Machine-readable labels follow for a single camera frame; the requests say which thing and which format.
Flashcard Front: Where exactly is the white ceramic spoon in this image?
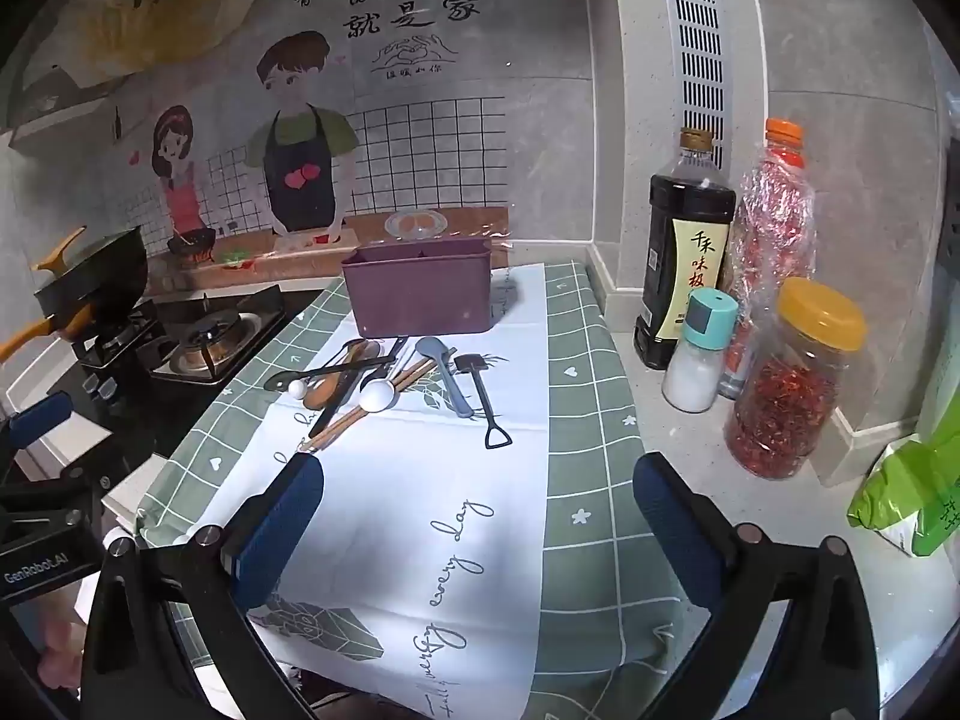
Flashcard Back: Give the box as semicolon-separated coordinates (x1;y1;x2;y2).
289;379;396;413
311;358;436;440

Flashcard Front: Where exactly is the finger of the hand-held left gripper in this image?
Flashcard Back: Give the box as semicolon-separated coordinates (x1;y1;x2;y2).
0;390;102;533

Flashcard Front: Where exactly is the teal cap salt shaker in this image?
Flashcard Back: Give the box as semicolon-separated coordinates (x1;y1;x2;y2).
661;289;740;413

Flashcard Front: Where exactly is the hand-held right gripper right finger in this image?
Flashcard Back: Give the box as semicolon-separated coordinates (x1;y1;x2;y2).
632;452;882;720

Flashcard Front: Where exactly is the orange cap chili bottle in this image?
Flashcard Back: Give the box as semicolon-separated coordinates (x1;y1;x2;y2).
716;118;818;400

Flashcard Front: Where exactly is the dark soy sauce bottle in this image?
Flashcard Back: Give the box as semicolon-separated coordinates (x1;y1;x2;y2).
634;127;737;371

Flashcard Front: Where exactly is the wooden chopstick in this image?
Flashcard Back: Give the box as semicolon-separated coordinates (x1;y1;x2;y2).
298;364;437;453

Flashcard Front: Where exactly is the wooden spoon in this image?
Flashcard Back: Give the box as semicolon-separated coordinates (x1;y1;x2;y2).
304;341;383;410

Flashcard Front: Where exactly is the green plastic bag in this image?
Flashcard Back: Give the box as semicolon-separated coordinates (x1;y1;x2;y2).
847;435;960;560

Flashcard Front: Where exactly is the person's left hand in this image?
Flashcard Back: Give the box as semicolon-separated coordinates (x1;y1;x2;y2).
30;592;89;691

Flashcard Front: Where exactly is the black shovel-shaped spoon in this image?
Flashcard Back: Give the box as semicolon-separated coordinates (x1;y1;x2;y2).
454;352;513;449

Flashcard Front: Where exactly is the grey-blue plastic spoon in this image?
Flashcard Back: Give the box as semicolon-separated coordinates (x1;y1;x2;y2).
415;336;476;419

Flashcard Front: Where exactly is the green checked tablecloth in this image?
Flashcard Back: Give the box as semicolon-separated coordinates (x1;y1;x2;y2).
135;261;698;720

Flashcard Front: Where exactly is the clear plastic container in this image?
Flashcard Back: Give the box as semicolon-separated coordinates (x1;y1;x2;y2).
384;210;449;242

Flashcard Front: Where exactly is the purple plastic utensil box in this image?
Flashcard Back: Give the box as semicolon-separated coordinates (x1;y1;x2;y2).
341;238;496;338

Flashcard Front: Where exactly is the yellowish plastic sheet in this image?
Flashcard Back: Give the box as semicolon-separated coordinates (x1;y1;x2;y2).
75;0;263;83

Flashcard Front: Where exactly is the black long-handled spoon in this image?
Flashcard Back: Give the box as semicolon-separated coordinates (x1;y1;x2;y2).
264;356;395;392

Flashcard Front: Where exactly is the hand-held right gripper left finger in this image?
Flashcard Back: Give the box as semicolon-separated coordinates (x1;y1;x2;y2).
79;452;325;720

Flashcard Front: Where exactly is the black pan with yellow handle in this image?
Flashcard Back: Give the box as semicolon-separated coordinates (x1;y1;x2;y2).
34;226;149;316
0;292;143;362

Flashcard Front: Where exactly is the cartoon couple wall poster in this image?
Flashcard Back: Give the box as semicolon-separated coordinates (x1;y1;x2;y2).
97;0;515;293

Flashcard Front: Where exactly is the white vent grille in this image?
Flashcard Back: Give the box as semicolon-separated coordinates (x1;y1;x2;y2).
660;0;728;170

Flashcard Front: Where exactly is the yellow lid chili jar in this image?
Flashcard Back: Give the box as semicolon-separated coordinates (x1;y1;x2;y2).
724;277;869;479

